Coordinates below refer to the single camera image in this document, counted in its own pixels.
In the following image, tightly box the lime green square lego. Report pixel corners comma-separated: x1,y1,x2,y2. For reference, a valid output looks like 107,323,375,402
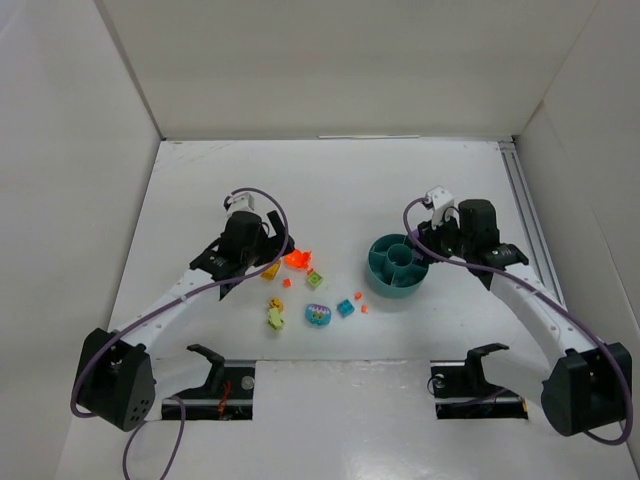
306,271,324,290

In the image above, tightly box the lime green figure lego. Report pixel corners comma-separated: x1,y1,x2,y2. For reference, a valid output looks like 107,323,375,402
267,307,285,331

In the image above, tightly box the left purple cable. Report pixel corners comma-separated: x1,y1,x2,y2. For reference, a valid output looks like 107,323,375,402
70,187,291,480

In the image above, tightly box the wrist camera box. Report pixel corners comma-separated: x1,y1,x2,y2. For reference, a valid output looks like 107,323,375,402
423,185,455,229
223,192,255,218

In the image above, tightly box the teal frog lotus lego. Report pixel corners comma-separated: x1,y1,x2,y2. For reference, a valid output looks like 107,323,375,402
305,304,332,327

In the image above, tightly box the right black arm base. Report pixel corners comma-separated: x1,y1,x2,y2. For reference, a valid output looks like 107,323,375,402
541,343,633,437

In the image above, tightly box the yellow long lego brick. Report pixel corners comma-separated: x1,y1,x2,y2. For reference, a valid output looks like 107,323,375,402
261,261,281,281

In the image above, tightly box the yellow round face lego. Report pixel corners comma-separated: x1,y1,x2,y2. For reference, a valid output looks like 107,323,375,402
269,298,284,312

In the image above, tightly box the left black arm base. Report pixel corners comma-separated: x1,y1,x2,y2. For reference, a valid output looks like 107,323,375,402
71,328,155,432

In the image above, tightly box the orange funnel lego piece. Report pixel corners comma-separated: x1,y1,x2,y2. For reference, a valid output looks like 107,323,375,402
284,249,312,270

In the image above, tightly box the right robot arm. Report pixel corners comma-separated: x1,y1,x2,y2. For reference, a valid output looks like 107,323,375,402
403,198,600,367

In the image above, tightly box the teal square lego brick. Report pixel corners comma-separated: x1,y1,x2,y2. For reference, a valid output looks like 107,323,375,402
337,299,355,318

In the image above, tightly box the teal round divided container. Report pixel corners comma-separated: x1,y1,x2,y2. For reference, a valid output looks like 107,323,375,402
366,234,429,299

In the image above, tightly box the aluminium rail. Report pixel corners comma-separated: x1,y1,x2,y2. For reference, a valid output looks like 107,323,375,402
498,140,565,306

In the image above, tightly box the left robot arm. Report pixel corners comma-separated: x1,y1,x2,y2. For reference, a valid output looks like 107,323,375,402
106,207,295,356

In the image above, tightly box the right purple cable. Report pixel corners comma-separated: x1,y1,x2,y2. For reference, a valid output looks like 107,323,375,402
402,196,635,446

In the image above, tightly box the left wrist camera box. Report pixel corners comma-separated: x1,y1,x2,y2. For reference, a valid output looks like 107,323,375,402
223,192,255,218

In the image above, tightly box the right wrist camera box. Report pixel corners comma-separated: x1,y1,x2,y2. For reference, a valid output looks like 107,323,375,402
423,185,455,229

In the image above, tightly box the purple cable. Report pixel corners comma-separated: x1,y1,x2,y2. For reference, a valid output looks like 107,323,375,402
70,187,291,480
402,196,635,446

